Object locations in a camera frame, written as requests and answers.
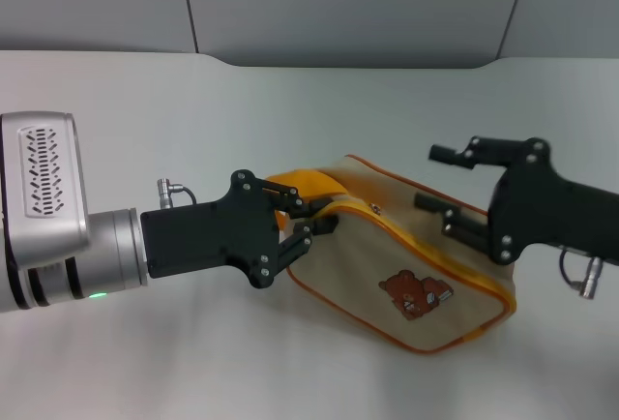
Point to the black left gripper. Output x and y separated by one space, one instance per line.
208 236

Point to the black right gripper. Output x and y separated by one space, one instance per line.
541 207

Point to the beige food bag orange trim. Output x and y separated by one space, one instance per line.
348 265

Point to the silver zipper pull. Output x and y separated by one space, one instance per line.
374 208

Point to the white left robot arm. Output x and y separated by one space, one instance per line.
111 255

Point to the left gripper metal connector plug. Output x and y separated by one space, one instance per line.
164 190

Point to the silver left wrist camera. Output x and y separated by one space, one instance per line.
43 173

